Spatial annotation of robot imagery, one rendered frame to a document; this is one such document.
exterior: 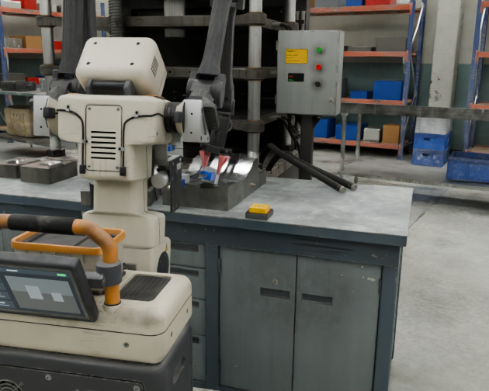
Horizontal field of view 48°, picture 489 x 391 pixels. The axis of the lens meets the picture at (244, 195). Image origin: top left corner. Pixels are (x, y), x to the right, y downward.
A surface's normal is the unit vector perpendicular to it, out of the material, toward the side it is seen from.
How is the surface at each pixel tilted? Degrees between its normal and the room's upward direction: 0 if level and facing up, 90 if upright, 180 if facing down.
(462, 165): 92
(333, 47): 90
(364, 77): 90
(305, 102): 90
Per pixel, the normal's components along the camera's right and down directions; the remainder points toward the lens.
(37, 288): -0.18, 0.63
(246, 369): -0.31, 0.22
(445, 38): -0.51, 0.21
